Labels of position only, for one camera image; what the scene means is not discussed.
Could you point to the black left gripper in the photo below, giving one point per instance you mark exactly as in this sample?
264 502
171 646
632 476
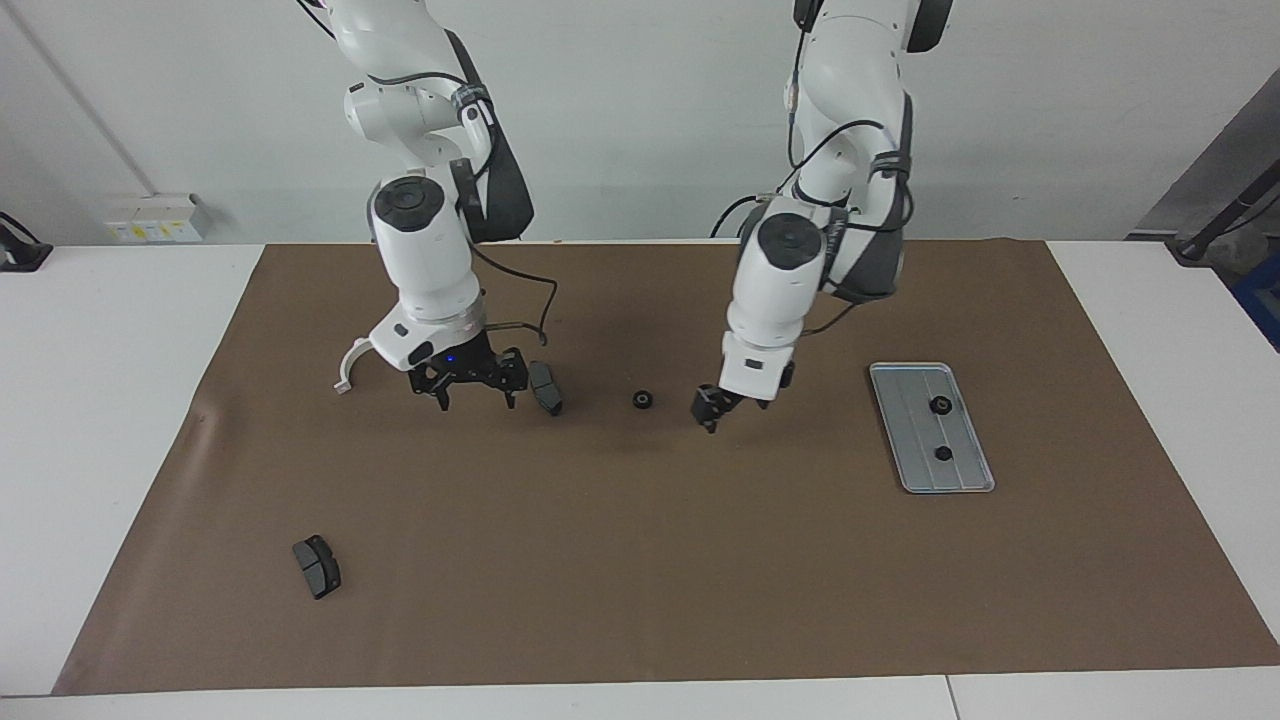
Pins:
728 398

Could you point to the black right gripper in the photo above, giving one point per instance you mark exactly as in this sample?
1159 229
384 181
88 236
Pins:
470 365

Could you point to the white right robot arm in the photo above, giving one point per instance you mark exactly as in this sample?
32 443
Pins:
425 250

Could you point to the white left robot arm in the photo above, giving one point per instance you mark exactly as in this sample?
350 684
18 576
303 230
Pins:
780 290

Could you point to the silver metal tray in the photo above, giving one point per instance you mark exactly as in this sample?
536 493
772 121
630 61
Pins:
915 430

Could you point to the long grey brake pad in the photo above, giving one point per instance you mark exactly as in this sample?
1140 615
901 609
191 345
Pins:
545 390

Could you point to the brown table mat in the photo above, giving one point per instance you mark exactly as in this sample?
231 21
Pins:
640 560

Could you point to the short grey brake pad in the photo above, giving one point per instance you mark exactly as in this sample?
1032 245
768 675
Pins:
316 566

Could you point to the black clamp base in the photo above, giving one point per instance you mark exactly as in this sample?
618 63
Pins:
25 258

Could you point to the black stand pole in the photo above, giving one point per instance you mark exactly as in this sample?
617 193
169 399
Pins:
1215 228

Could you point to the blue crate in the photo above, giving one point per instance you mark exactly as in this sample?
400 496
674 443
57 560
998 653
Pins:
1262 300

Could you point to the dark grey slanted panel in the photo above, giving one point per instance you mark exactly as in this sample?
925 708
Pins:
1220 160

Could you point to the white curved plastic bracket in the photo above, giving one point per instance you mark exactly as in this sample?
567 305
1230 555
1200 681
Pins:
345 372

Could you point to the white wall socket box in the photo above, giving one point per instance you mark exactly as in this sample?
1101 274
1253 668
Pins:
150 218

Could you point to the white wall conduit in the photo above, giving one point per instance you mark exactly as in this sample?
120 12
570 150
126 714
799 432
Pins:
87 100

